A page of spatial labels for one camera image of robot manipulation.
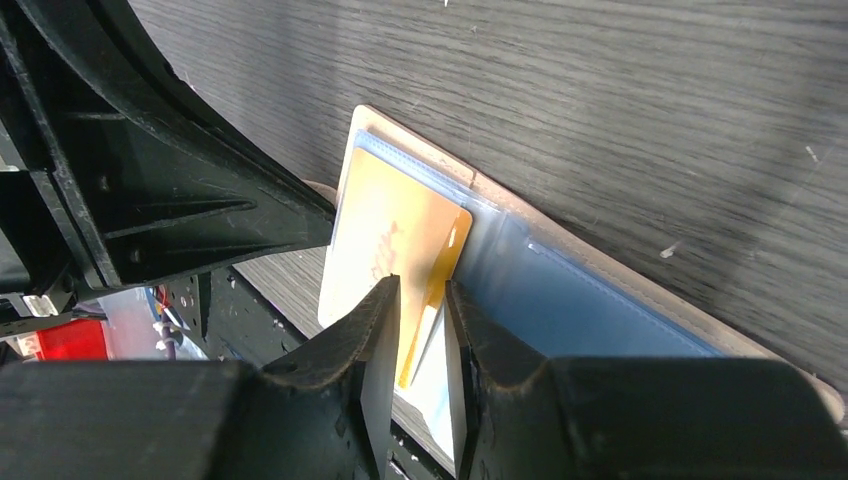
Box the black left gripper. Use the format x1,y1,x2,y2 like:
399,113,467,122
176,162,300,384
1,1,335,328

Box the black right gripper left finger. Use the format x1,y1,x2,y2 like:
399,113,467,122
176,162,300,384
1,275,400,479

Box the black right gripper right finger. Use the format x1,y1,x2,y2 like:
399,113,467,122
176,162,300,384
445,281,847,479

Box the beige leather card holder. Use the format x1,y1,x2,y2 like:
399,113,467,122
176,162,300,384
305,104,846,475

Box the gold VIP card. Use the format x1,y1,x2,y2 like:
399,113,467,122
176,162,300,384
318,147,473,389

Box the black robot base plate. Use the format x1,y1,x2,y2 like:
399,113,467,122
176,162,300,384
165,266,454,479

